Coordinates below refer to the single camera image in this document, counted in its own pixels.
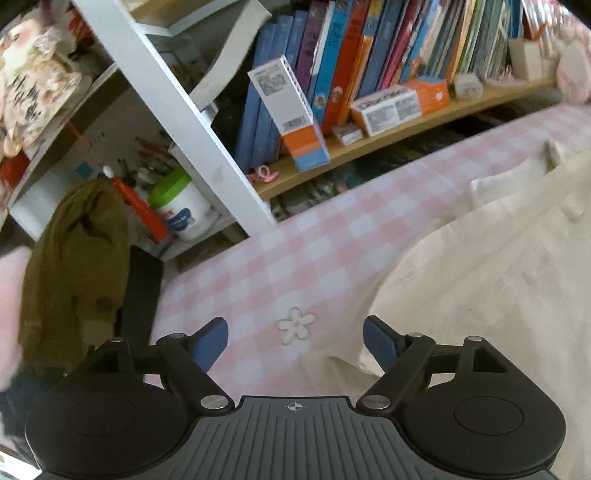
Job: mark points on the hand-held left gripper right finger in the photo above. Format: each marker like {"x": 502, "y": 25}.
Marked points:
{"x": 381, "y": 341}

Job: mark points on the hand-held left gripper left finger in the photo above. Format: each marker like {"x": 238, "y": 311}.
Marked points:
{"x": 210, "y": 344}

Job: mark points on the cream printed t-shirt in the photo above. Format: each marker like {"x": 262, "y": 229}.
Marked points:
{"x": 485, "y": 277}

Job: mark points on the black flat panel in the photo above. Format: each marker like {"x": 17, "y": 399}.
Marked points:
{"x": 141, "y": 295}

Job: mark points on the pink cartoon table mat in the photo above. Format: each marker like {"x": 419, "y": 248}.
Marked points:
{"x": 300, "y": 258}

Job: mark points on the white jar with green lid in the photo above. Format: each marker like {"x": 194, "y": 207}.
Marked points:
{"x": 189, "y": 212}

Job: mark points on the brown jacket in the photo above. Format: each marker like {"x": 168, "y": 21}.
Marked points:
{"x": 74, "y": 277}

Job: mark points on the orange red tube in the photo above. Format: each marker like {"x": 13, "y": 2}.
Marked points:
{"x": 138, "y": 207}

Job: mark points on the small pink clip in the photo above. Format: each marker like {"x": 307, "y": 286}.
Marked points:
{"x": 263, "y": 174}

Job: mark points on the bunch of pens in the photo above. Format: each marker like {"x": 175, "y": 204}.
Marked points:
{"x": 147, "y": 166}

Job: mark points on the pink fuzzy cloth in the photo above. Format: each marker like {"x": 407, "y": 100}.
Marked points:
{"x": 11, "y": 314}

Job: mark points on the small white grey box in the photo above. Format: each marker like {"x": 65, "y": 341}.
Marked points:
{"x": 347, "y": 134}

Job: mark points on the white wooden bookshelf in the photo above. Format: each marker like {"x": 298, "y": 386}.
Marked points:
{"x": 184, "y": 120}

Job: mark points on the flat white orange box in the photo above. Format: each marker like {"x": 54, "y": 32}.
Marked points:
{"x": 392, "y": 108}

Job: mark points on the tall white orange box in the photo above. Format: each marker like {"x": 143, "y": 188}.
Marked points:
{"x": 286, "y": 101}

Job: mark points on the small white bottle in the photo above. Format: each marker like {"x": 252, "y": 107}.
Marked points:
{"x": 468, "y": 86}

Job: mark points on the row of upright books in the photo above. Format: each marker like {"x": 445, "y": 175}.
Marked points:
{"x": 369, "y": 46}

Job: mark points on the pink floral paper decoration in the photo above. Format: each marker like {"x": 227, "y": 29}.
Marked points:
{"x": 32, "y": 92}

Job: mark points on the beige open box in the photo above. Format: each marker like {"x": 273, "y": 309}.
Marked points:
{"x": 525, "y": 60}

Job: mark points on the pink white plush bunny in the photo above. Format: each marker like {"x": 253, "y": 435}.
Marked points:
{"x": 577, "y": 69}

